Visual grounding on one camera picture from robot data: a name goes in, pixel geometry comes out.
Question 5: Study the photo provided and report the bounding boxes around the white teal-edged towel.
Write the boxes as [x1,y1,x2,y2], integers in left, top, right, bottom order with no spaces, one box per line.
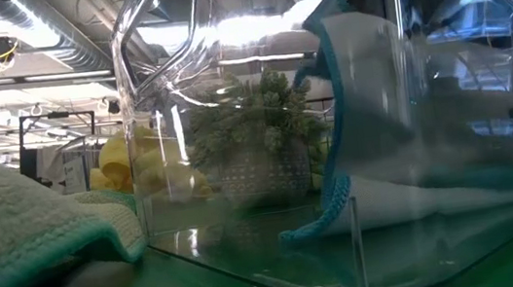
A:
[249,0,513,252]

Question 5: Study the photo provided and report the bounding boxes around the yellow microfiber towel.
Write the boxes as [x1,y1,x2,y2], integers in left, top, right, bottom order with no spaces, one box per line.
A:
[132,142,216,208]
[83,126,146,196]

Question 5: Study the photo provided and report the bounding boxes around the pale green teal-edged towel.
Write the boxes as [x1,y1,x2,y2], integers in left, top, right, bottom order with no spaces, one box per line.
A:
[0,126,154,287]

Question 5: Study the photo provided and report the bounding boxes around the artificial green succulent plant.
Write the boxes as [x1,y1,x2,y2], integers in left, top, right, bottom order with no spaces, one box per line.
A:
[179,60,342,209]

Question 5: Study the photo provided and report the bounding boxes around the large clear plastic bin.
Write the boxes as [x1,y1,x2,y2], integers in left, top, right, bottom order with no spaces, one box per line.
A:
[103,0,513,287]

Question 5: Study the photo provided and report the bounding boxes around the black metal rack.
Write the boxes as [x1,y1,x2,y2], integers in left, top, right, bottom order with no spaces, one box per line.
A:
[13,107,103,186]

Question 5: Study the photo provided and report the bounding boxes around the black ceiling-mounted camera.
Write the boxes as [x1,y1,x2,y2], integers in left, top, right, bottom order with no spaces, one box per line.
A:
[0,33,22,64]

